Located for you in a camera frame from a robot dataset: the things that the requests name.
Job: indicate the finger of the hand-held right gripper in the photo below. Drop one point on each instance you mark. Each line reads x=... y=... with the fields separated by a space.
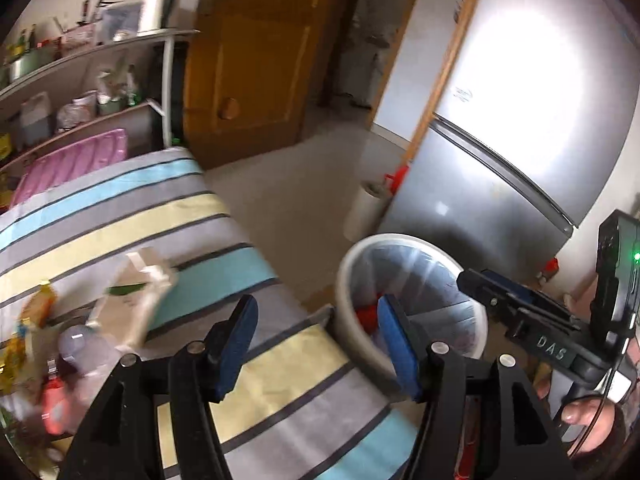
x=487 y=292
x=530 y=297

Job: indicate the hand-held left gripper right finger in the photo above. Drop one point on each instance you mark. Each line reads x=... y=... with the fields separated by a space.
x=397 y=350

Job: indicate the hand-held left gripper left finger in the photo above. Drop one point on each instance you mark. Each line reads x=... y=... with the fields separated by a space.
x=235 y=350

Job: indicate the grey trash bin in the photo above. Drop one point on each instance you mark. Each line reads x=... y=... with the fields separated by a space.
x=350 y=280

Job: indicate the clear plastic cup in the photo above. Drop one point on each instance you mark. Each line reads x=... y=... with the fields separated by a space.
x=75 y=360

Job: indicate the person's right hand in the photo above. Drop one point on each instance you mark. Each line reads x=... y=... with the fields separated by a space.
x=585 y=417

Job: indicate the white paper roll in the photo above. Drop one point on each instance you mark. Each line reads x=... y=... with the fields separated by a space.
x=364 y=210

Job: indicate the striped tablecloth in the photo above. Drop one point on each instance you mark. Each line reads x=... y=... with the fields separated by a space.
x=150 y=210

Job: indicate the silver refrigerator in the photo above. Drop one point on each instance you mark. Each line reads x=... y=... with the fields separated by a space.
x=500 y=110

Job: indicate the yellow snack packet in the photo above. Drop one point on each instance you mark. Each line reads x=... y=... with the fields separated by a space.
x=30 y=325

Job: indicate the pink plastic storage lid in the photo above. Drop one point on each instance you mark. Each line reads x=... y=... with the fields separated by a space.
x=75 y=160

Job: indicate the green plastic basket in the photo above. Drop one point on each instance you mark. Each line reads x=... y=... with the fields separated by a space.
x=111 y=104

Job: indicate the white metal shelf rack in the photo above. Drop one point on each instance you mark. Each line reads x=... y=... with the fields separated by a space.
x=167 y=75

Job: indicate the wooden door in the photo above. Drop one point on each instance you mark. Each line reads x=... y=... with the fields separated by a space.
x=250 y=60

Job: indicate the white jerrycan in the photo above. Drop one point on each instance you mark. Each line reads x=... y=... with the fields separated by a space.
x=35 y=115

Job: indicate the clear plastic storage box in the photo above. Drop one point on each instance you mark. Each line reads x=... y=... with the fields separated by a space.
x=120 y=19

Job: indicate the white electric kettle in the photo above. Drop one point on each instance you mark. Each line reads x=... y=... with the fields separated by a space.
x=150 y=10

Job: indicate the pink plastic basket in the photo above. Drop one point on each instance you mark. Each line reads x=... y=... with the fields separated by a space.
x=76 y=35

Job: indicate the large steel basin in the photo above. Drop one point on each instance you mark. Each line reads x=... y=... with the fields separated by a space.
x=25 y=62

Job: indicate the wooden door frame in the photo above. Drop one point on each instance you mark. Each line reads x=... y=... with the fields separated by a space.
x=430 y=60

